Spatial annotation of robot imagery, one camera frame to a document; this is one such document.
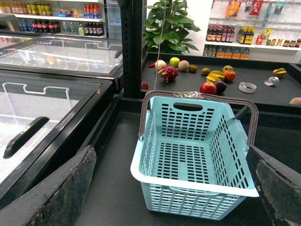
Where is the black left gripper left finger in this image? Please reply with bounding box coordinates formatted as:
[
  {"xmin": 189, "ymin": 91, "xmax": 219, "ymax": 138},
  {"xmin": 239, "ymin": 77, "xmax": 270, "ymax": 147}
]
[{"xmin": 0, "ymin": 145, "xmax": 97, "ymax": 226}]

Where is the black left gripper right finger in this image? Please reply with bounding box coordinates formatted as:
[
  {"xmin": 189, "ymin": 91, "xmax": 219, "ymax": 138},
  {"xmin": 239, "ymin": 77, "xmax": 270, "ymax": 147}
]
[{"xmin": 246, "ymin": 145, "xmax": 301, "ymax": 226}]

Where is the light blue plastic basket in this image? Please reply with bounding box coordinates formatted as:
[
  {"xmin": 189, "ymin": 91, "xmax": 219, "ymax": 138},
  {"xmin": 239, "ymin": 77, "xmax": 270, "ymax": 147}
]
[{"xmin": 130, "ymin": 90, "xmax": 259, "ymax": 220}]

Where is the green red mango fruit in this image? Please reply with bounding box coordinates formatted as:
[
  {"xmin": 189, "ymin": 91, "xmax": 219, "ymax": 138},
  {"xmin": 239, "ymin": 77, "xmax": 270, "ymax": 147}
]
[{"xmin": 222, "ymin": 65, "xmax": 234, "ymax": 72}]

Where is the glass top freezer near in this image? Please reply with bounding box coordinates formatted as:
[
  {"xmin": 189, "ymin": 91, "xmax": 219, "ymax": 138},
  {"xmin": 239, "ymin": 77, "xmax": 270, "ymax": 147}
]
[{"xmin": 0, "ymin": 70, "xmax": 114, "ymax": 208}]

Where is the glass freezer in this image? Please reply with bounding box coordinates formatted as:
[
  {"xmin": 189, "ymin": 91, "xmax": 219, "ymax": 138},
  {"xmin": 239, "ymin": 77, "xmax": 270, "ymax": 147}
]
[
  {"xmin": 0, "ymin": 70, "xmax": 114, "ymax": 208},
  {"xmin": 0, "ymin": 35, "xmax": 123, "ymax": 82}
]

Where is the pink peach front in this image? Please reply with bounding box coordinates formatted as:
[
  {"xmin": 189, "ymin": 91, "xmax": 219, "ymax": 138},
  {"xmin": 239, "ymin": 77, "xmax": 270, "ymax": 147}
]
[{"xmin": 289, "ymin": 97, "xmax": 301, "ymax": 105}]

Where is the silver tape roll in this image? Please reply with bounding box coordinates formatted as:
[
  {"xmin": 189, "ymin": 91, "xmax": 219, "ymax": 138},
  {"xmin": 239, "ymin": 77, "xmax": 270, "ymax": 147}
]
[{"xmin": 264, "ymin": 76, "xmax": 280, "ymax": 86}]

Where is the yellow starfruit right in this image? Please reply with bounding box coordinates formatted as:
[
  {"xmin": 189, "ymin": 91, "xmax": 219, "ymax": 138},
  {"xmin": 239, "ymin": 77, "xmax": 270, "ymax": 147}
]
[{"xmin": 273, "ymin": 68, "xmax": 287, "ymax": 78}]

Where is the yellow starfruit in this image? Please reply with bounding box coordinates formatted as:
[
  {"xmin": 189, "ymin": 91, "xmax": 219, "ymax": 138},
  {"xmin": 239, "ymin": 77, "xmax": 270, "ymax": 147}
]
[
  {"xmin": 273, "ymin": 68, "xmax": 287, "ymax": 78},
  {"xmin": 206, "ymin": 71, "xmax": 225, "ymax": 82}
]

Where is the dark purple plum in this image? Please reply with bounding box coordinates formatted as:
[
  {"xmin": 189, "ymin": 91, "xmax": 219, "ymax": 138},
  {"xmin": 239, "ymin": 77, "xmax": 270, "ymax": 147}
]
[{"xmin": 214, "ymin": 80, "xmax": 227, "ymax": 94}]

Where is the orange persimmon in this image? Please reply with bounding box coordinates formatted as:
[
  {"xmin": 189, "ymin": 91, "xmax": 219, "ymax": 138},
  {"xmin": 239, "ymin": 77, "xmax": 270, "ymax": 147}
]
[{"xmin": 223, "ymin": 70, "xmax": 236, "ymax": 82}]

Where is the red apple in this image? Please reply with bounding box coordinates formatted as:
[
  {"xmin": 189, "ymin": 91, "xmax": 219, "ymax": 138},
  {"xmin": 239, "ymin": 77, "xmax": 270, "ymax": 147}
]
[{"xmin": 199, "ymin": 82, "xmax": 217, "ymax": 95}]

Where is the yellow starfruit centre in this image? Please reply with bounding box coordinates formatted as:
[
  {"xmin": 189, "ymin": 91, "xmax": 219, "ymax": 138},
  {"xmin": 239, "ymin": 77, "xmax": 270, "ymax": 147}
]
[{"xmin": 206, "ymin": 71, "xmax": 225, "ymax": 82}]

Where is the brown kiwi right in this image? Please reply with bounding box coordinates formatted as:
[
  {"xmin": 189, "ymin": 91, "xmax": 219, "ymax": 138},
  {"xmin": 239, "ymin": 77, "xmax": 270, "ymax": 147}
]
[{"xmin": 201, "ymin": 68, "xmax": 211, "ymax": 76}]

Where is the brown kiwi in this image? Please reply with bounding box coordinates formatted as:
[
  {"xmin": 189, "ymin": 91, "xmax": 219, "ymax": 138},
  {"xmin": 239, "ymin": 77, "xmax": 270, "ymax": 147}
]
[
  {"xmin": 189, "ymin": 65, "xmax": 198, "ymax": 73},
  {"xmin": 201, "ymin": 68, "xmax": 211, "ymax": 76}
]

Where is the small red fruit left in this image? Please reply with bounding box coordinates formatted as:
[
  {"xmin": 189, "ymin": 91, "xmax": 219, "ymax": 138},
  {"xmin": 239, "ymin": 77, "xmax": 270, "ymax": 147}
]
[{"xmin": 141, "ymin": 81, "xmax": 149, "ymax": 90}]

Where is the brown kiwi left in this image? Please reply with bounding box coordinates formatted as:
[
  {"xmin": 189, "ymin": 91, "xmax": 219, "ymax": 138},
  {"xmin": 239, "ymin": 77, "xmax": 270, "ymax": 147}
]
[{"xmin": 189, "ymin": 65, "xmax": 198, "ymax": 73}]

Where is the glass top freezer far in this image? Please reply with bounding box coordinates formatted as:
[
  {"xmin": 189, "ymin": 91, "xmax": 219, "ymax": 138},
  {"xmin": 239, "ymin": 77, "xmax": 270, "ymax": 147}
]
[{"xmin": 0, "ymin": 35, "xmax": 123, "ymax": 82}]

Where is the pale pink peach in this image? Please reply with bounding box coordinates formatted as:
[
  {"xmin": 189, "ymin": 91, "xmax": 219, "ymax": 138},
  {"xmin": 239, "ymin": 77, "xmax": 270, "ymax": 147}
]
[{"xmin": 178, "ymin": 60, "xmax": 190, "ymax": 72}]

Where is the white shelf with sauce bottles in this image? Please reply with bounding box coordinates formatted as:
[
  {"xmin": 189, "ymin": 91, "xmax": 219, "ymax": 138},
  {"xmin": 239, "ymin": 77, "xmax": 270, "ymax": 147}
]
[{"xmin": 209, "ymin": 0, "xmax": 301, "ymax": 64}]

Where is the pink dragon fruit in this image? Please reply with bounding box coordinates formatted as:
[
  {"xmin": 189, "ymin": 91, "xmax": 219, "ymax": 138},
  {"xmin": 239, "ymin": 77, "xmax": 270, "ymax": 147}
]
[{"xmin": 158, "ymin": 65, "xmax": 178, "ymax": 83}]

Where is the green apple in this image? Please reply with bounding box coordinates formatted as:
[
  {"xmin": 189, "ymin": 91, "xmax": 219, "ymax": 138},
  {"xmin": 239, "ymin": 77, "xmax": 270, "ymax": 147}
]
[{"xmin": 169, "ymin": 57, "xmax": 180, "ymax": 68}]

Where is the red chili pepper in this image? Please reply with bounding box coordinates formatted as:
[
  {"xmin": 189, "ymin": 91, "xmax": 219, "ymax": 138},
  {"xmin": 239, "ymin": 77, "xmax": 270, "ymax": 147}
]
[{"xmin": 148, "ymin": 59, "xmax": 159, "ymax": 68}]

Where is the white onion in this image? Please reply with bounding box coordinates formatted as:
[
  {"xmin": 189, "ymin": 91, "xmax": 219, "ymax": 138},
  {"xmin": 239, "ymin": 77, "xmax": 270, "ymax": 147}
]
[{"xmin": 155, "ymin": 60, "xmax": 167, "ymax": 71}]

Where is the white shelf with drinks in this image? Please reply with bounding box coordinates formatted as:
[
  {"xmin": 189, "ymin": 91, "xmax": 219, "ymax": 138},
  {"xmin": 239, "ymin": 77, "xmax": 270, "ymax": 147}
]
[{"xmin": 0, "ymin": 0, "xmax": 106, "ymax": 38}]

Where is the green potted plant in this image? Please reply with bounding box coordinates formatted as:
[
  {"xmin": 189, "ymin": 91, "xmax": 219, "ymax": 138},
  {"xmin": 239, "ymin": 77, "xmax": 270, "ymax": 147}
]
[{"xmin": 143, "ymin": 0, "xmax": 200, "ymax": 54}]

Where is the clear tape ring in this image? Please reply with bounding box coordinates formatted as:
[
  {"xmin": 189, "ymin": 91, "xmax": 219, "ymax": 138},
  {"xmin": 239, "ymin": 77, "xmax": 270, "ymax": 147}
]
[{"xmin": 238, "ymin": 81, "xmax": 257, "ymax": 94}]

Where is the white hanging cable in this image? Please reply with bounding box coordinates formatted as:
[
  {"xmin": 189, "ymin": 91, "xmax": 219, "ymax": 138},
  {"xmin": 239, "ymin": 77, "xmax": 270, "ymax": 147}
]
[{"xmin": 154, "ymin": 0, "xmax": 170, "ymax": 90}]

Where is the black steel rack post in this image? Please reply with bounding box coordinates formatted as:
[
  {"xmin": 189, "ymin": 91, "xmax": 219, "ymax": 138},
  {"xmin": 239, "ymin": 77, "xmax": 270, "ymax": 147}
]
[{"xmin": 118, "ymin": 0, "xmax": 147, "ymax": 98}]

